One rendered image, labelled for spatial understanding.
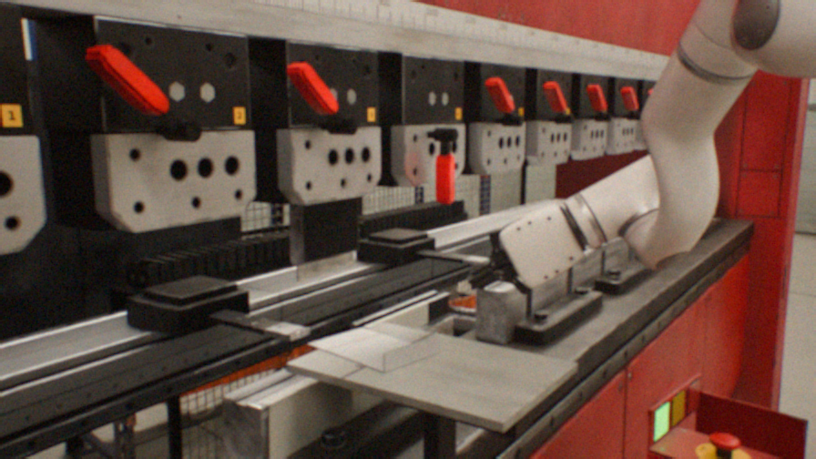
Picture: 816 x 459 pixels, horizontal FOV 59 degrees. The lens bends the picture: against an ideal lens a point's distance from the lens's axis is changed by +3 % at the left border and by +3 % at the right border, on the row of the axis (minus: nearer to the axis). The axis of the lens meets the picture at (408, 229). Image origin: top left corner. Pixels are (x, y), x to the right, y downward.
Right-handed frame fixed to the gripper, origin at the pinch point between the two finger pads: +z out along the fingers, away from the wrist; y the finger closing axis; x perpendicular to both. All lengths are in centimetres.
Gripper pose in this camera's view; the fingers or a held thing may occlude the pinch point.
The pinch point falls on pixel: (481, 277)
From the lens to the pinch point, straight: 107.0
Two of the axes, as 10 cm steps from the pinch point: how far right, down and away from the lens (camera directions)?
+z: -8.6, 4.8, 1.5
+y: -5.0, -8.6, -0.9
